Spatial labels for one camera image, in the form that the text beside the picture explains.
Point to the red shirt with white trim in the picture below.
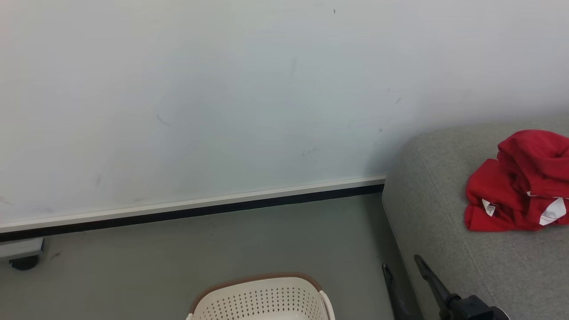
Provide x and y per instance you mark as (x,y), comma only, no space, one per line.
(520,178)

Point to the white and black baseboard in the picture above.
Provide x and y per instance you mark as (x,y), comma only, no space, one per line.
(200,209)

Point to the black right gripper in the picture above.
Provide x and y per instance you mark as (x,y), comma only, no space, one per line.
(475,309)

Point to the grey fabric sofa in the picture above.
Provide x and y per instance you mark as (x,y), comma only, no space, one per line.
(444,213)

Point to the grey cart with black caster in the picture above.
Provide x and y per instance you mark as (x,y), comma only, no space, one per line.
(22,251)

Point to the cream perforated laundry basket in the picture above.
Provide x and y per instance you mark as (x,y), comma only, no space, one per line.
(262,300)

